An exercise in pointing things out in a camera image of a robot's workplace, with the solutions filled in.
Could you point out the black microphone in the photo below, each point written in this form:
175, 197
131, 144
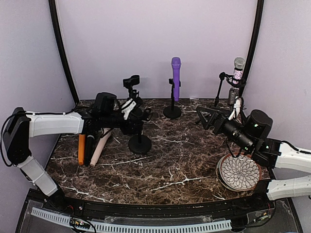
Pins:
89, 149

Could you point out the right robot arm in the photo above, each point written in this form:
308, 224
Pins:
250, 134

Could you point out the beige pink microphone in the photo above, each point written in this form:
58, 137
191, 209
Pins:
100, 146

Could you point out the left black frame post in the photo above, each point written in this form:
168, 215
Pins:
61, 50

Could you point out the orange microphone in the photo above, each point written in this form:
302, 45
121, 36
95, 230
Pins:
81, 149

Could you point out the black frame post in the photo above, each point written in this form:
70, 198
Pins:
61, 50
254, 39

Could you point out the purple microphone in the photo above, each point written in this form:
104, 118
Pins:
176, 65

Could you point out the white cable duct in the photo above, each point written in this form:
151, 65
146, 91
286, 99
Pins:
114, 225

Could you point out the black front rail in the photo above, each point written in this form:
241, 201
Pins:
234, 208

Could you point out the right black frame post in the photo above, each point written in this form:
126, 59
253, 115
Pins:
254, 39

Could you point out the black tripod mic stand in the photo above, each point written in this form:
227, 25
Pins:
223, 77

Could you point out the glitter silver microphone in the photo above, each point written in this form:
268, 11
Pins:
237, 81

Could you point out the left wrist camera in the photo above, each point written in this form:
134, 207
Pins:
128, 107

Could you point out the flower pattern plate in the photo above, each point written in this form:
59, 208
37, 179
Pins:
238, 174

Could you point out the black stand of beige microphone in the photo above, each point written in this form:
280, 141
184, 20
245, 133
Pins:
139, 144

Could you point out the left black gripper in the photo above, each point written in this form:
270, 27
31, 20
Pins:
132, 120

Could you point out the black stand of purple microphone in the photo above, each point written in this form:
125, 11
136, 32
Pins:
172, 111

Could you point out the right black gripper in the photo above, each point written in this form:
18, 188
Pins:
217, 116

